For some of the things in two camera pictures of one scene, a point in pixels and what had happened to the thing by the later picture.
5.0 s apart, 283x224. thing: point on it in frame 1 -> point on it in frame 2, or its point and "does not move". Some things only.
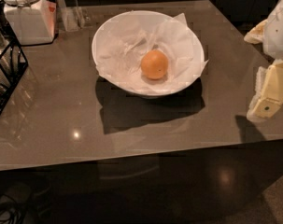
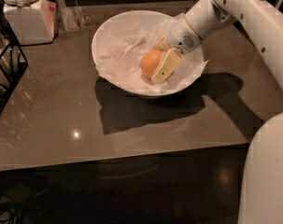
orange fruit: [154, 64] does not move
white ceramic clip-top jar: [32, 18] does not move
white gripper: [277, 32] -> [181, 37]
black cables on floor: [5, 210] does not move
